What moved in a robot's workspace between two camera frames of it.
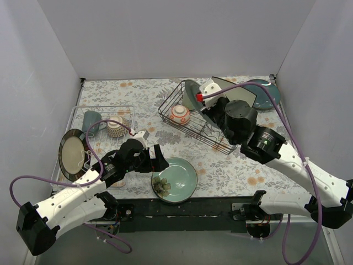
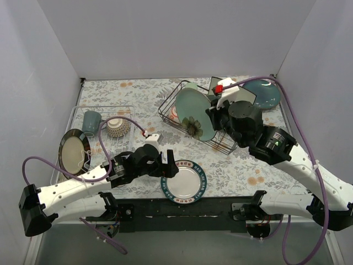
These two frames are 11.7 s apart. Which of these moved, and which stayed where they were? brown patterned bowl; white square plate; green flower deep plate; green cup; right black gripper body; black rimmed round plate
Moved: green flower deep plate; green cup
Stayed: right black gripper body; brown patterned bowl; black rimmed round plate; white square plate
